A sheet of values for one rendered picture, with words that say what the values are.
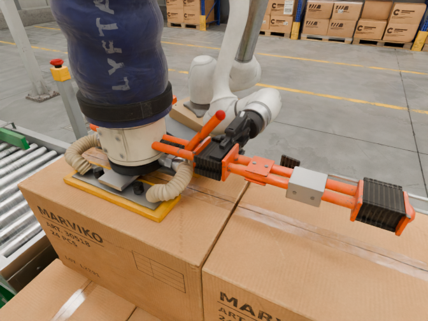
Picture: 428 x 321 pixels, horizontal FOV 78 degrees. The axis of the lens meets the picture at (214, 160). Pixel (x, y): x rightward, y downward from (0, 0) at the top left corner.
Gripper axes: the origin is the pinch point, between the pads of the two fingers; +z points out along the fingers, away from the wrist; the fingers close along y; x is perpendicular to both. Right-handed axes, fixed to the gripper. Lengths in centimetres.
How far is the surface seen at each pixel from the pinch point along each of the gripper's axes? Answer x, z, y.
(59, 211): 38.7, 21.4, 16.9
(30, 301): 53, 36, 54
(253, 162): -8.2, 0.5, -1.9
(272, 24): 190, -715, 84
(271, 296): -20.1, 19.2, 13.5
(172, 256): 1.7, 20.6, 13.7
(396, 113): -89, -323, 110
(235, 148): -3.0, -1.8, -2.8
